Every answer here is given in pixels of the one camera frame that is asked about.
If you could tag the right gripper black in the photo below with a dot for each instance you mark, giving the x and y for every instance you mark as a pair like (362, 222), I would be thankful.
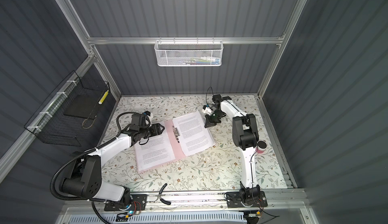
(209, 123)

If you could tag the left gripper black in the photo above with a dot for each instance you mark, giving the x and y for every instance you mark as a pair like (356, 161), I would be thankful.
(157, 131)

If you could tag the printed white paper sheet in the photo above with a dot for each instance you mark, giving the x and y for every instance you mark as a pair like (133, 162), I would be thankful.
(156, 151)

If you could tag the pink file folder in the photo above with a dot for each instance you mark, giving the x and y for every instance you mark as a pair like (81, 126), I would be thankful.
(179, 155)

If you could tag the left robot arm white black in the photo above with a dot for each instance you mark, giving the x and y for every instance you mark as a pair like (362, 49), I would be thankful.
(81, 177)

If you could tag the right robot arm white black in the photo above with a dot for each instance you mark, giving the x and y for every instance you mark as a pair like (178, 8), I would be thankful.
(245, 137)

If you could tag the metal folder clip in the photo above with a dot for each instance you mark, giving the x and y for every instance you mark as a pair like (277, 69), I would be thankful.
(176, 133)

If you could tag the pink tape roll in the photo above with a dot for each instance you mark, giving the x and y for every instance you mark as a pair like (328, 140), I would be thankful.
(261, 147)

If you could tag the pens in white basket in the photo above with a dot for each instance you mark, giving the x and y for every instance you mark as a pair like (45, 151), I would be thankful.
(211, 61)

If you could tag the yellow marker in basket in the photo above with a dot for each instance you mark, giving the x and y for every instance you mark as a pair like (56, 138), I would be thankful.
(103, 97)

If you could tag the black pad in basket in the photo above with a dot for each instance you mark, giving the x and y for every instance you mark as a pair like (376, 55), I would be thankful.
(85, 107)

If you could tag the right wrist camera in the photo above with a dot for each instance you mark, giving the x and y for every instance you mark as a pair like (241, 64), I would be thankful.
(207, 110)

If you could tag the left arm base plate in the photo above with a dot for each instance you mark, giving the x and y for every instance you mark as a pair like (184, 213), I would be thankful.
(138, 203)

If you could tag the white wire mesh basket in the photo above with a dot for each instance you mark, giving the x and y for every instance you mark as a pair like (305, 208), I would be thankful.
(168, 54)

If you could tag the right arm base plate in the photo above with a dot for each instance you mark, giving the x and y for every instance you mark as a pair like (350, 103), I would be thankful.
(235, 200)

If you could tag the black wire mesh basket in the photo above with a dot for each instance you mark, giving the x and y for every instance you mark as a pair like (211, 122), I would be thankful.
(72, 117)

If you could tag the white ventilated cable duct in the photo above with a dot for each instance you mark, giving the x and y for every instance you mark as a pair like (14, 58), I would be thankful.
(206, 217)

